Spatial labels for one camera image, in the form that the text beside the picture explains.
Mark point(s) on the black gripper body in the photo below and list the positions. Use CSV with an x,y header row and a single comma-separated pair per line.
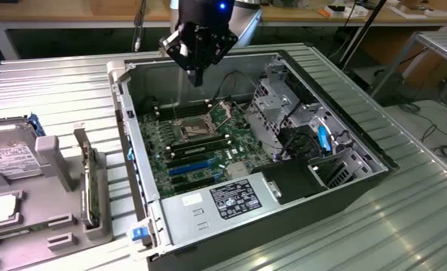
x,y
205,17

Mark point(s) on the green graphics card black fan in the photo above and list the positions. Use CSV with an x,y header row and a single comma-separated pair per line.
x,y
91,175

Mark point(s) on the RAM slot with white clips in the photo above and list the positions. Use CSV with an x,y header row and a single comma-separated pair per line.
x,y
198,144
182,103
182,111

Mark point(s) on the thin silver locking lever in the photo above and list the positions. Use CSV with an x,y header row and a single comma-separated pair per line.
x,y
174,110

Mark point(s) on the silver socket cover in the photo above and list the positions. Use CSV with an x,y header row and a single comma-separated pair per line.
x,y
223,105

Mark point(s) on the long wooden desk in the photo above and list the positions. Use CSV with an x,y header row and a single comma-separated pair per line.
x,y
302,14

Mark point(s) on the black case release button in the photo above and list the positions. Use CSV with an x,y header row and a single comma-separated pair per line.
x,y
130,114

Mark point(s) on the silver drive cage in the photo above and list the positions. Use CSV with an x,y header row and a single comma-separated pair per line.
x,y
273,113

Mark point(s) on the small orange box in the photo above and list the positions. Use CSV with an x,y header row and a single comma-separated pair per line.
x,y
325,12

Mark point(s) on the CPU socket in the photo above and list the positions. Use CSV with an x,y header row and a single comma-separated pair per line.
x,y
195,128

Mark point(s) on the black and white device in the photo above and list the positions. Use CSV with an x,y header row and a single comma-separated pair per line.
x,y
337,8

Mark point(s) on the green motherboard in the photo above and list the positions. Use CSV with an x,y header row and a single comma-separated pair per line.
x,y
231,132

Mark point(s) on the black tripod pole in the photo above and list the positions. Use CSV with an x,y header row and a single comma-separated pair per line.
x,y
362,31

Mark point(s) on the RAM stick with white label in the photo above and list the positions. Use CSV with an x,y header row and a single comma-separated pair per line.
x,y
202,149

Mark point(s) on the long black expansion slot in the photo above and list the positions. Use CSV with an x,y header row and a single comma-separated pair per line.
x,y
186,161
192,188
191,181

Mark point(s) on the blue expansion slot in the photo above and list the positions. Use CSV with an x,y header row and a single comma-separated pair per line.
x,y
191,168

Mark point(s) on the silver chipset heatsink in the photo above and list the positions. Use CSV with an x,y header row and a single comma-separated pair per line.
x,y
238,169

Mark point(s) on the blue disk caddy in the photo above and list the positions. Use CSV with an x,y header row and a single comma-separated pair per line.
x,y
36,127

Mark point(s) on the flat white box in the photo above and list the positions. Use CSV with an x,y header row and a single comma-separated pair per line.
x,y
411,11

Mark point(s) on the black plastic air shroud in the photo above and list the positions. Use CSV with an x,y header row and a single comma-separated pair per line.
x,y
287,180

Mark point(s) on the silver perforated disk bay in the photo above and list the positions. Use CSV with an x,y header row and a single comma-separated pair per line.
x,y
343,169

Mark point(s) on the brown cardboard box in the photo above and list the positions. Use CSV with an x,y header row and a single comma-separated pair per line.
x,y
433,69

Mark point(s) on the silver hard disk drive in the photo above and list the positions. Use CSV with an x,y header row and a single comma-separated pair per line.
x,y
8,152

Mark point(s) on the silver power supply unit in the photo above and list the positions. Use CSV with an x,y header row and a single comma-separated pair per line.
x,y
192,214

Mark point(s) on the grey parts rack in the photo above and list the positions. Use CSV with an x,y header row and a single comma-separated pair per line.
x,y
46,203

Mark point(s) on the open black PC case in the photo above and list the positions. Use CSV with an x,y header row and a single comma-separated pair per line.
x,y
321,214

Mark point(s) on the blue case latch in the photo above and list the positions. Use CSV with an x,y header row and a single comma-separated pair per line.
x,y
138,234

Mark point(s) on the green RAM stick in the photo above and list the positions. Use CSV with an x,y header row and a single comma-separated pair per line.
x,y
19,231

